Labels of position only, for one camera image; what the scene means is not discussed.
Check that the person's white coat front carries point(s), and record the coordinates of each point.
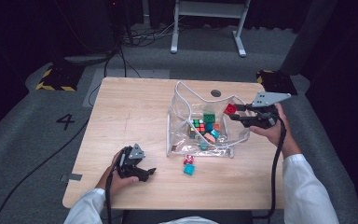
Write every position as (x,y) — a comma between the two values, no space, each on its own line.
(192,221)

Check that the clear plastic bag white trim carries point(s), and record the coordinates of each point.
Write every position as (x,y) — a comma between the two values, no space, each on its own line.
(180,105)

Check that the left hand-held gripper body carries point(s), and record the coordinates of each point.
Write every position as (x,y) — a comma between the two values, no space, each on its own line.
(130,161)

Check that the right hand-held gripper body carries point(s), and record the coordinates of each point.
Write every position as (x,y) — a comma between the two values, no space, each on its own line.
(262,118)

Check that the small teal building block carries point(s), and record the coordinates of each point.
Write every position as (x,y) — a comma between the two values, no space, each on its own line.
(203,145)

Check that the grey tape strip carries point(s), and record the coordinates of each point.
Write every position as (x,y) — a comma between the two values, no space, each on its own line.
(74,177)

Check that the blue building block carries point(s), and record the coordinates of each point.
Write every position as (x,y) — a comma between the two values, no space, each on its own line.
(209,127)

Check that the dark table grommet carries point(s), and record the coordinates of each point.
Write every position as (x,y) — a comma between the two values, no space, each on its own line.
(215,93)

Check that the black equipment stand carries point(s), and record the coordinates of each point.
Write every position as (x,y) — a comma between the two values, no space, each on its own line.
(93,28)

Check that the small salmon building block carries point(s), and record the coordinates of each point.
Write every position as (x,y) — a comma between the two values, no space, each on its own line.
(216,127)

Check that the black yellow striped base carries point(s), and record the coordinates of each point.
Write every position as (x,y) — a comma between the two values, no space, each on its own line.
(59,77)
(276,82)

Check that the grey slanted post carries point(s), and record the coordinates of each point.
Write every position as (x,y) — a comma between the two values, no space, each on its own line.
(307,40)

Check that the person's right hand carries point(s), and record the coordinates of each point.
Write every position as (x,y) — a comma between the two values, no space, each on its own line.
(279,137)

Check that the red building block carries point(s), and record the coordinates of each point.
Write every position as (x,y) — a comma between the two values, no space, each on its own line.
(230,109)
(189,159)

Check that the person's left hand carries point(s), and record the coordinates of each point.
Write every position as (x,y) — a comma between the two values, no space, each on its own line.
(118,183)

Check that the multicoloured puzzle cube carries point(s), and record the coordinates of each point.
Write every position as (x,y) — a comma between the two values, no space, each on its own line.
(199,127)

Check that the white metal desk frame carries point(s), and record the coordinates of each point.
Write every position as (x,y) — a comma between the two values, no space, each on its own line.
(209,9)

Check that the green building block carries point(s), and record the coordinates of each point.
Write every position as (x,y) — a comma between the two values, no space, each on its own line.
(209,117)

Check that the long salmon building block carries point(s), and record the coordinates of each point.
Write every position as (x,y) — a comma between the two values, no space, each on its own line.
(209,138)

